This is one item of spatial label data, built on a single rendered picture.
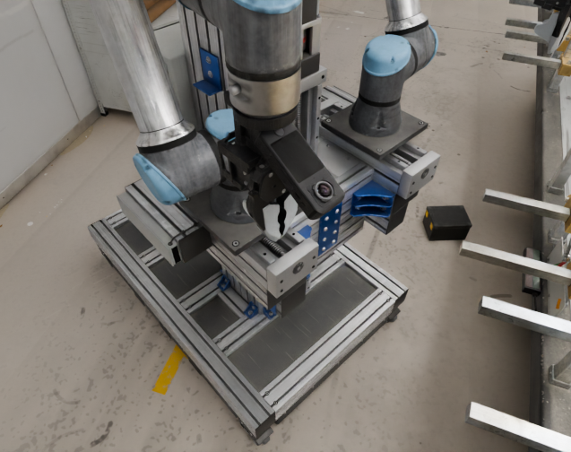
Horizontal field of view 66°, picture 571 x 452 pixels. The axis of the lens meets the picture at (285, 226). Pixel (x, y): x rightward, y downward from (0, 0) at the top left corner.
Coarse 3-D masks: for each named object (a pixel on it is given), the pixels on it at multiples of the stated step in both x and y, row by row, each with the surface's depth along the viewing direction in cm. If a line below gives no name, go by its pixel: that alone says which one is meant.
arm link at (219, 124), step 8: (216, 112) 90; (224, 112) 91; (232, 112) 91; (208, 120) 88; (216, 120) 88; (224, 120) 88; (232, 120) 89; (208, 128) 87; (216, 128) 86; (224, 128) 86; (232, 128) 86; (208, 136) 86; (216, 136) 86; (224, 136) 85; (216, 144) 86; (216, 152) 86; (224, 160) 87; (224, 168) 87; (232, 184) 94
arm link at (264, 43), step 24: (216, 0) 39; (240, 0) 36; (264, 0) 36; (288, 0) 37; (216, 24) 42; (240, 24) 38; (264, 24) 38; (288, 24) 38; (240, 48) 40; (264, 48) 39; (288, 48) 40; (240, 72) 41; (264, 72) 41; (288, 72) 42
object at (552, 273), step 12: (468, 252) 119; (480, 252) 118; (492, 252) 118; (504, 252) 118; (492, 264) 119; (504, 264) 117; (516, 264) 115; (528, 264) 115; (540, 264) 115; (540, 276) 115; (552, 276) 114; (564, 276) 112
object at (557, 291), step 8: (560, 240) 130; (560, 248) 128; (552, 256) 132; (560, 256) 126; (552, 264) 131; (552, 288) 125; (560, 288) 119; (552, 296) 123; (560, 296) 118; (552, 304) 121; (560, 304) 116; (552, 312) 120
